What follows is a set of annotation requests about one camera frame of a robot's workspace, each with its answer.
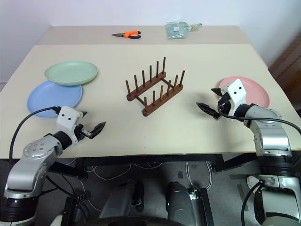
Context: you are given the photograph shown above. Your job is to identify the dark rounded robot leg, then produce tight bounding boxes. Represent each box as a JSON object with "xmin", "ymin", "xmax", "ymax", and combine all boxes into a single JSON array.
[
  {"xmin": 166, "ymin": 181, "xmax": 197, "ymax": 226},
  {"xmin": 98, "ymin": 180, "xmax": 144, "ymax": 219}
]

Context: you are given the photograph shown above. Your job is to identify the red plate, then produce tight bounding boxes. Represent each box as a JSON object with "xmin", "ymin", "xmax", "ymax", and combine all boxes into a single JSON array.
[{"xmin": 219, "ymin": 75, "xmax": 270, "ymax": 109}]

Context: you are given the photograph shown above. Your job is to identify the black cable under right arm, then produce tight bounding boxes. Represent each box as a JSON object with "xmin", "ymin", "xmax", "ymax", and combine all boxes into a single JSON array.
[{"xmin": 240, "ymin": 180, "xmax": 263, "ymax": 226}]

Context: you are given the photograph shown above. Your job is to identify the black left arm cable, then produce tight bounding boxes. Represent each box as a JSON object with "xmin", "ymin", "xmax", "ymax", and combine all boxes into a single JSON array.
[{"xmin": 8, "ymin": 106, "xmax": 62, "ymax": 165}]

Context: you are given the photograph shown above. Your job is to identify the white shoe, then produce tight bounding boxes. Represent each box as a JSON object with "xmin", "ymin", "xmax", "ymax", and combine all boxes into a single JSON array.
[{"xmin": 246, "ymin": 175, "xmax": 261, "ymax": 189}]

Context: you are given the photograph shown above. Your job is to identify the white floor cable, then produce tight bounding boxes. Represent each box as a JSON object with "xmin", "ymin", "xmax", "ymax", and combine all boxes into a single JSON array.
[
  {"xmin": 63, "ymin": 158, "xmax": 163, "ymax": 181},
  {"xmin": 185, "ymin": 161, "xmax": 214, "ymax": 189}
]

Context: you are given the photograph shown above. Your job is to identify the blue plate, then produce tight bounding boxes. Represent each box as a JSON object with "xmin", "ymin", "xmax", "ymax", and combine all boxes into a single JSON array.
[{"xmin": 27, "ymin": 80, "xmax": 84, "ymax": 119}]

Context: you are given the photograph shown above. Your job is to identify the green plate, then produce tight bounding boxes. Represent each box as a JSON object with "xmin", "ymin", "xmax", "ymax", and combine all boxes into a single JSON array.
[{"xmin": 44, "ymin": 61, "xmax": 99, "ymax": 87}]

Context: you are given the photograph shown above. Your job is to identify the black table frame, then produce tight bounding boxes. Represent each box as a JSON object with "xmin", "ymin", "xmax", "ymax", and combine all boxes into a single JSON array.
[{"xmin": 48, "ymin": 153, "xmax": 261, "ymax": 226}]

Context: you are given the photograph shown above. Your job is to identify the brown wooden furniture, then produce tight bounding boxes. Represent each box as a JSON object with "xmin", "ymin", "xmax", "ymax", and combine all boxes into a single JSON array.
[{"xmin": 268, "ymin": 34, "xmax": 301, "ymax": 103}]

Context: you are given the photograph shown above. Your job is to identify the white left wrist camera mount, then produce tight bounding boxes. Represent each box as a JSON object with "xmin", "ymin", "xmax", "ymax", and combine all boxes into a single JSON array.
[{"xmin": 56, "ymin": 106, "xmax": 83, "ymax": 145}]

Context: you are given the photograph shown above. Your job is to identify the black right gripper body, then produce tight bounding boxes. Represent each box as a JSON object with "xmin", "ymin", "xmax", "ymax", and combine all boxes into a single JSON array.
[{"xmin": 217, "ymin": 92, "xmax": 232, "ymax": 116}]

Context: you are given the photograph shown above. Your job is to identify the clear plastic bag with parts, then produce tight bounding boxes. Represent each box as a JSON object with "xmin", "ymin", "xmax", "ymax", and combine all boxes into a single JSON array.
[{"xmin": 165, "ymin": 21, "xmax": 203, "ymax": 40}]

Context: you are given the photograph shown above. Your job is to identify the wooden dish rack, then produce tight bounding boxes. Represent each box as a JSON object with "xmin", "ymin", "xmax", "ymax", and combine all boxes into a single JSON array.
[{"xmin": 125, "ymin": 56, "xmax": 186, "ymax": 117}]

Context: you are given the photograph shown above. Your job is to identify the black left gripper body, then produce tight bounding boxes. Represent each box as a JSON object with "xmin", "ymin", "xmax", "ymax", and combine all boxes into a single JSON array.
[{"xmin": 74, "ymin": 124, "xmax": 93, "ymax": 142}]

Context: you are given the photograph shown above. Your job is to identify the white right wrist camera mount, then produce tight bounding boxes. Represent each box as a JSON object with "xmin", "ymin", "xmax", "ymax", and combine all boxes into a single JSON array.
[{"xmin": 222, "ymin": 79, "xmax": 248, "ymax": 118}]

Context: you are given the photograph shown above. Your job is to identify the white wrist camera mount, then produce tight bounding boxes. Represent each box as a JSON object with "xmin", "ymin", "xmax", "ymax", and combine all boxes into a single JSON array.
[
  {"xmin": 56, "ymin": 106, "xmax": 83, "ymax": 145},
  {"xmin": 222, "ymin": 79, "xmax": 248, "ymax": 118}
]

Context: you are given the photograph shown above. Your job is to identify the orange handled pliers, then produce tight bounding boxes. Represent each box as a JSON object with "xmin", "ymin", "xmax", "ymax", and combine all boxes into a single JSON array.
[{"xmin": 111, "ymin": 30, "xmax": 142, "ymax": 40}]

